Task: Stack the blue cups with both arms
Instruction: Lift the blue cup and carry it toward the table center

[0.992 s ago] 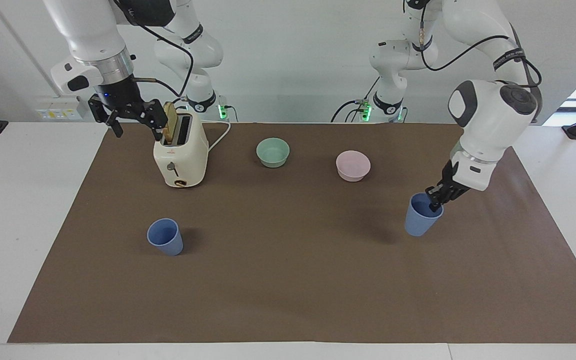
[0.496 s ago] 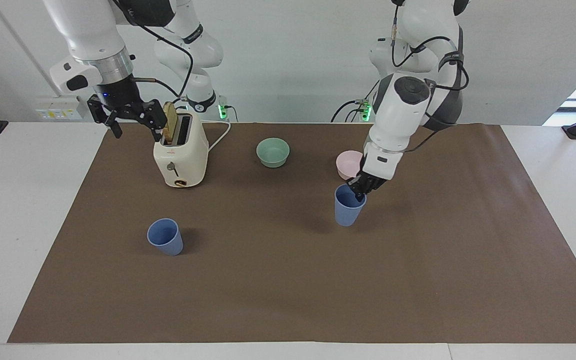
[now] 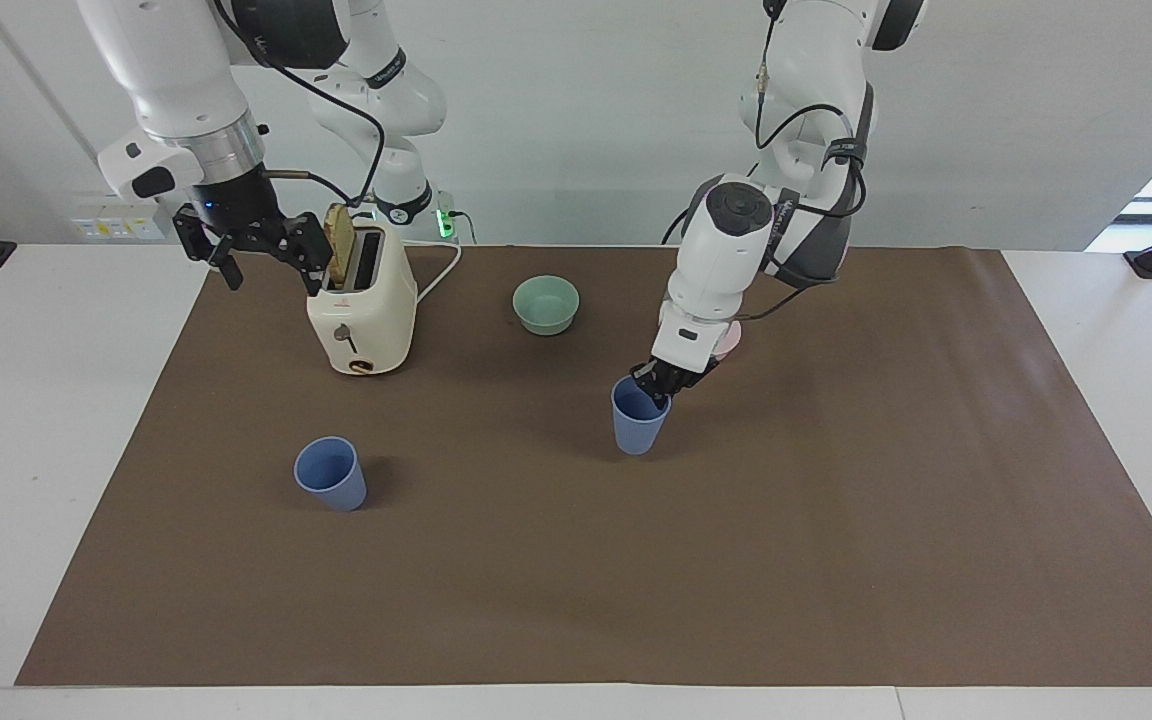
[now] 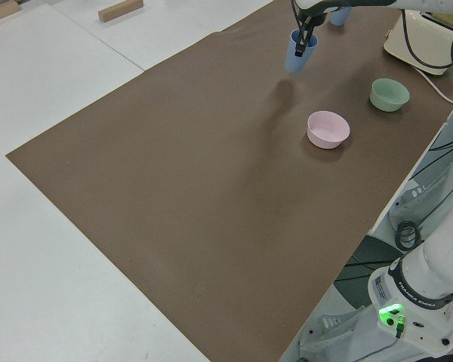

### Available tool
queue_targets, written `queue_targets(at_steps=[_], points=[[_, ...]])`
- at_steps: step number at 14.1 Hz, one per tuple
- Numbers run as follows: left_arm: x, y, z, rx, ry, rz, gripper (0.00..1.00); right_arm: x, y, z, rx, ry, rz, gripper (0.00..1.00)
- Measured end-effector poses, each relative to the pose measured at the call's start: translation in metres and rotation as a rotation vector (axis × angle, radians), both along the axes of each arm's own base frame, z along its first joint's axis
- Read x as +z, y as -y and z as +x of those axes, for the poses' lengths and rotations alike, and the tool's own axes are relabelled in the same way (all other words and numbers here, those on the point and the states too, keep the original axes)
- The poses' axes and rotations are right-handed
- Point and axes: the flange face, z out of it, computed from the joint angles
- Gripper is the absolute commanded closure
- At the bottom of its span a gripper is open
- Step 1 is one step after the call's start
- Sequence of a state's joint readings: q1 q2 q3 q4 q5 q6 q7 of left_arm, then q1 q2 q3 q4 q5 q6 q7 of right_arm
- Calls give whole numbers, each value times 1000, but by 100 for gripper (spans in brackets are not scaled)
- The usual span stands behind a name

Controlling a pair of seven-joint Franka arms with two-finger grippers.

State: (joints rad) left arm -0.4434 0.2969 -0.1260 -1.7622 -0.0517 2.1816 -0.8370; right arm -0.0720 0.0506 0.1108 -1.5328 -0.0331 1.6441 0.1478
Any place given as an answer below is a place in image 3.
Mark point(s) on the pink plate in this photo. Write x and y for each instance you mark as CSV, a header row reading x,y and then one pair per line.
x,y
730,340

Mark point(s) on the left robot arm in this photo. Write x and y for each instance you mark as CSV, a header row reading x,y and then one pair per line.
x,y
726,255

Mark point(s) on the green bowl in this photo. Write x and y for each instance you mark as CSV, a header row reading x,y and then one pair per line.
x,y
546,305

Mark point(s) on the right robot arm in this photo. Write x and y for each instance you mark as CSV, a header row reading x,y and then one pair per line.
x,y
176,70

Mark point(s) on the cream toaster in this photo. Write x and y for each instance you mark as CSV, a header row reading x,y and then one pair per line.
x,y
366,320

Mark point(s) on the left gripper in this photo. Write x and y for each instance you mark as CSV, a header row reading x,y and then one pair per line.
x,y
681,378

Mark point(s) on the blue plastic cup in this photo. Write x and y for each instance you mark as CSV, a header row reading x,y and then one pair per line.
x,y
639,432
333,480

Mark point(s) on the toast slice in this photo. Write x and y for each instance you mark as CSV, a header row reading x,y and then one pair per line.
x,y
341,245

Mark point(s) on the white wall socket strip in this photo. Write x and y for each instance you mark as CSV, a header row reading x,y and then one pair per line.
x,y
116,225

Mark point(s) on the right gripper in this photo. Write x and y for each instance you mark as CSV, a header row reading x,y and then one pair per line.
x,y
239,205

